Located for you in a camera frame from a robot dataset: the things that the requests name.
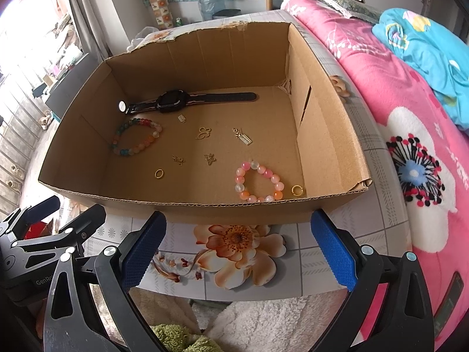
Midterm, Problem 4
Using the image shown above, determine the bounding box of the grey curtain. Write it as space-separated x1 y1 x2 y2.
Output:
60 0 112 59

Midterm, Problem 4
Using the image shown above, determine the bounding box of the patterned rolled mat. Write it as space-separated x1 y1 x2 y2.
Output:
144 0 174 29

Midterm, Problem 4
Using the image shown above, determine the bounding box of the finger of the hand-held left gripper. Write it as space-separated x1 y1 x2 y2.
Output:
15 203 108 253
0 195 61 244

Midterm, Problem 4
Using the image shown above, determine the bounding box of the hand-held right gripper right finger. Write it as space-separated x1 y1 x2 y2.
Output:
310 209 436 352

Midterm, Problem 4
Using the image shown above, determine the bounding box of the white and green fluffy clothing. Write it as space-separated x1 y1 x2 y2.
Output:
128 288 352 352

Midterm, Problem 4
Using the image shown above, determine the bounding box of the multicoloured bead bracelet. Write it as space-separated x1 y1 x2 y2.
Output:
111 117 164 156

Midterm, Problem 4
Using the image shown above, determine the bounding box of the black smartwatch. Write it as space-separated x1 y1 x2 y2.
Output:
118 89 257 115

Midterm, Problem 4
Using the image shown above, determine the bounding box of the brown cardboard box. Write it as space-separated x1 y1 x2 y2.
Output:
38 21 373 226

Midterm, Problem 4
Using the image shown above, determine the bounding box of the dark grey panel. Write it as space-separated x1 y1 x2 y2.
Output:
46 53 90 120

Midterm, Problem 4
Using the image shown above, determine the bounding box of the pink floral fleece blanket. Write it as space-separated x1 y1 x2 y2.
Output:
280 0 469 352

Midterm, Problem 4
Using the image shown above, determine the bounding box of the dark flat device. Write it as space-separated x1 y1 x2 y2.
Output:
432 272 463 342

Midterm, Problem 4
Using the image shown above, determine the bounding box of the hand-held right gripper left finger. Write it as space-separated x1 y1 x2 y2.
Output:
43 211 168 352

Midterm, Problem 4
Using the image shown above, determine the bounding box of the white plastic bag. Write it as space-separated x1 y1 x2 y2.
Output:
127 26 154 53

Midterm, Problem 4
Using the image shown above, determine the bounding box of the pink bead bracelet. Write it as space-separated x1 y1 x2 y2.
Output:
234 159 286 203

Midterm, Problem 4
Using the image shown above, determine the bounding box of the cluttered pile by window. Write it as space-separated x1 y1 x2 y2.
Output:
22 4 83 92

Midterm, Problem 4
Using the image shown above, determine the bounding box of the gold abacus charm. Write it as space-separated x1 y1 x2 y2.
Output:
232 128 253 146

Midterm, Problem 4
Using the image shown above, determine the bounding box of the floral plastic tablecloth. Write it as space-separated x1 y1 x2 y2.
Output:
22 9 414 301

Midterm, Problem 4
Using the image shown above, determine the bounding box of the blue cartoon quilt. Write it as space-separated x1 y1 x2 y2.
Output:
372 7 469 129

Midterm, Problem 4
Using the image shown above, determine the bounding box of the lace covered pillow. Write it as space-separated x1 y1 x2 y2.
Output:
317 0 383 24

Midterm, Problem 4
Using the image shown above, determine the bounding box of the grey rice cooker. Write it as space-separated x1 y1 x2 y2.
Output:
213 9 242 21

